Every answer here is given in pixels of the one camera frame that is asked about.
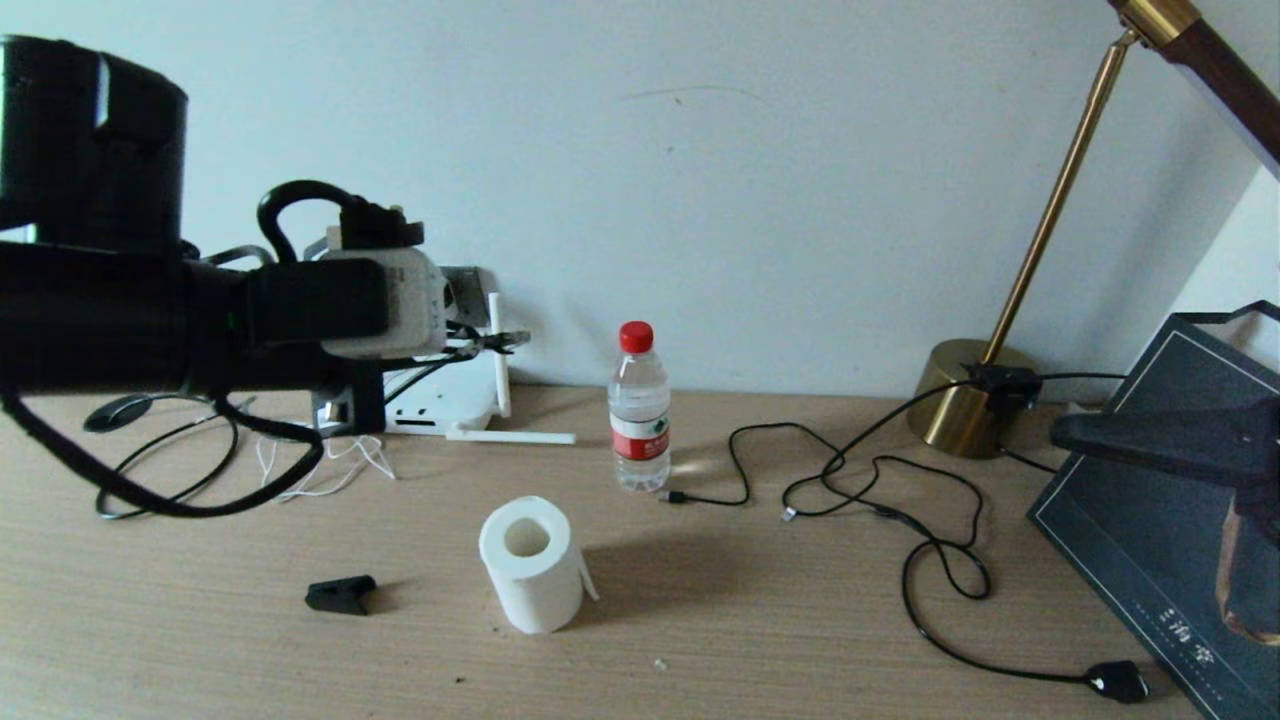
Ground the thin white adapter cable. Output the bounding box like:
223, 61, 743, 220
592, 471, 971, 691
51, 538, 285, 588
255, 435, 398, 501

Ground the black ethernet cable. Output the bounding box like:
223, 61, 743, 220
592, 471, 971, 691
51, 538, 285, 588
95, 330, 533, 521

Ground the white router with antennas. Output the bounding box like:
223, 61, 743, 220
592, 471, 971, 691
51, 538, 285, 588
245, 292, 578, 446

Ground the dark blue gift bag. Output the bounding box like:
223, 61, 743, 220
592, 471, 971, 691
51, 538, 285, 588
1027, 300, 1280, 720

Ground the clear water bottle red cap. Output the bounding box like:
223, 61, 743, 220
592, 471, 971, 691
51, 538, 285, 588
607, 320, 672, 494

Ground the brass desk lamp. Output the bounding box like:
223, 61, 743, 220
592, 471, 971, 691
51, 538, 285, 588
905, 0, 1280, 459

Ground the black round desk grommet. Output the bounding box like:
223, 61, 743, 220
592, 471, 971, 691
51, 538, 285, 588
85, 395, 156, 433

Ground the white toilet paper roll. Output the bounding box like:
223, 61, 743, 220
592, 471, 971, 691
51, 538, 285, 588
478, 496, 599, 637

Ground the small black plastic clip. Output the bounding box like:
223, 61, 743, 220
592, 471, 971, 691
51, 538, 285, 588
304, 575, 379, 616

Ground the grey wall socket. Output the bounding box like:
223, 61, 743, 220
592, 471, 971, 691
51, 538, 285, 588
440, 266, 493, 331

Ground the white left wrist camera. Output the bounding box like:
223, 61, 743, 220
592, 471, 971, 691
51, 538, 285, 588
318, 245, 449, 361

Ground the black lamp power cord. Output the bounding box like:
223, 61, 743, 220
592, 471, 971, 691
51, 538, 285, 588
780, 372, 1151, 704

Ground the black USB cable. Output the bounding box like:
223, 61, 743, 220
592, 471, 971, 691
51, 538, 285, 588
658, 422, 851, 521

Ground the black left wrist camera cable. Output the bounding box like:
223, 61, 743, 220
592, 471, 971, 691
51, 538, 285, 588
0, 180, 426, 519

